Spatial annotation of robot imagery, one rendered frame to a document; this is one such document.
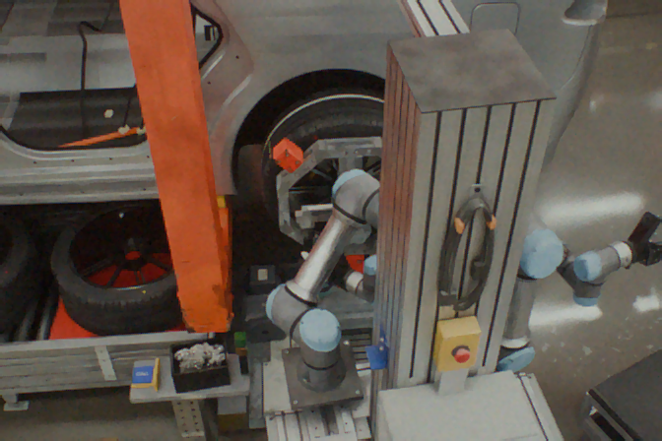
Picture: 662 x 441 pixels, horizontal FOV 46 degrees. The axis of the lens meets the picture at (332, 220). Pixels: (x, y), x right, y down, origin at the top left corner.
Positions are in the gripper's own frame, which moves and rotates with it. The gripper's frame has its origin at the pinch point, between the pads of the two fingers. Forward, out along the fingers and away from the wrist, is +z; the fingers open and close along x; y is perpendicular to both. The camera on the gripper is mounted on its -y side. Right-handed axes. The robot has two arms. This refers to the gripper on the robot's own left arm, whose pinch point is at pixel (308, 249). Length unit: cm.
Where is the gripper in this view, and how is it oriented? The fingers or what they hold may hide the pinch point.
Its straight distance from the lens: 277.4
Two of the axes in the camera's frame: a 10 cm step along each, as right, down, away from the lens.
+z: -7.6, -4.3, 4.8
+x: 6.4, -5.2, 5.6
